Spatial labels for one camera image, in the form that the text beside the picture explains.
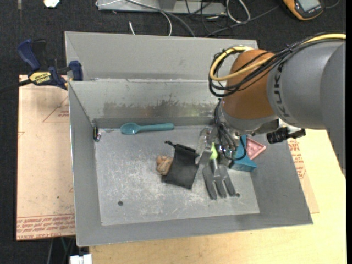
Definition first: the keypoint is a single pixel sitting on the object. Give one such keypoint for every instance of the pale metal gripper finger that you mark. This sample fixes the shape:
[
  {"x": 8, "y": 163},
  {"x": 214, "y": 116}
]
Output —
[
  {"x": 204, "y": 140},
  {"x": 204, "y": 157}
]

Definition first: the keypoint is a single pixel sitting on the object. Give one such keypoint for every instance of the teal plastic spoon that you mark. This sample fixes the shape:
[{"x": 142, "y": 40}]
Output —
[{"x": 143, "y": 127}]

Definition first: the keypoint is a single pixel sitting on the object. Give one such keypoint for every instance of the small dark clip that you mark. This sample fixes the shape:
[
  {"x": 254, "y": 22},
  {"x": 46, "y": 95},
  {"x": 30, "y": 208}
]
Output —
[{"x": 96, "y": 135}]

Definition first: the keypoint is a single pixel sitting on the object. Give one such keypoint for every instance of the grey metal bin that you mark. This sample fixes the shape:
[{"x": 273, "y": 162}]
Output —
[{"x": 137, "y": 175}]

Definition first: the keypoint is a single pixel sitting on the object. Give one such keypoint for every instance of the black cylinder on white bracket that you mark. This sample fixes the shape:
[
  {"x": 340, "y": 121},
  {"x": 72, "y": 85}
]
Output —
[{"x": 277, "y": 136}]

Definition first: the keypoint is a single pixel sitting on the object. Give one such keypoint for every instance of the teal blue box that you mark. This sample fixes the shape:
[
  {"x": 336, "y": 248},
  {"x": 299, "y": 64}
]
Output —
[{"x": 243, "y": 164}]

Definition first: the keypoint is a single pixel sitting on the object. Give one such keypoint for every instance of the black cloth pouch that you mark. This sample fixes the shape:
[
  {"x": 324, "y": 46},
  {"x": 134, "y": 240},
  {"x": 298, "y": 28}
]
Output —
[{"x": 182, "y": 169}]

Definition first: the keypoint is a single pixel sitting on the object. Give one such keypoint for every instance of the brown cardboard board red print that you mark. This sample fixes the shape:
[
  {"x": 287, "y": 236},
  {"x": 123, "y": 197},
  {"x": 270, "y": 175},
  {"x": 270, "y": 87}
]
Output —
[{"x": 44, "y": 161}]

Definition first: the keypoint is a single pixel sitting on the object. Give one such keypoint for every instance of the pink triangle block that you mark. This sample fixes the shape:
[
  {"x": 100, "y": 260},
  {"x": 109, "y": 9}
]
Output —
[{"x": 254, "y": 148}]

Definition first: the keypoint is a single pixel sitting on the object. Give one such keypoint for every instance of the grey garden fork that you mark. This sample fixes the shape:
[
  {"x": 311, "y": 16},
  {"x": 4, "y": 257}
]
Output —
[{"x": 218, "y": 179}]

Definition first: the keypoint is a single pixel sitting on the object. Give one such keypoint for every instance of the tan toy figure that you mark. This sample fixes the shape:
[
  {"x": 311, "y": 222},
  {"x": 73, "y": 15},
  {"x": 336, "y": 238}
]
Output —
[{"x": 164, "y": 164}]

